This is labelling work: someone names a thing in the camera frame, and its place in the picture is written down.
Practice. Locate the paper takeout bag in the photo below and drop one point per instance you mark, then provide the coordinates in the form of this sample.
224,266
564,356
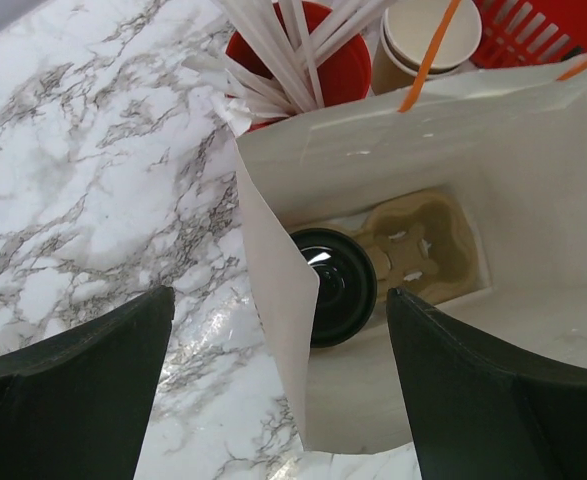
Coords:
510,145

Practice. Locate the red plastic basket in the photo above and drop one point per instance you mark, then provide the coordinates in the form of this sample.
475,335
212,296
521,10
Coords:
528,33

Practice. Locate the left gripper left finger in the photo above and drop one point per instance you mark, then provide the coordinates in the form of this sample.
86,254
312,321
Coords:
77,405

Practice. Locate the black coffee cup lid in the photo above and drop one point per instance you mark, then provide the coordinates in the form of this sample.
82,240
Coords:
347,284

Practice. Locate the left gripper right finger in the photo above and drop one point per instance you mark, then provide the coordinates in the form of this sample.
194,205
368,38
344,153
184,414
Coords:
482,408

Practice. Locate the red straw cup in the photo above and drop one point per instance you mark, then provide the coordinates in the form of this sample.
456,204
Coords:
344,77

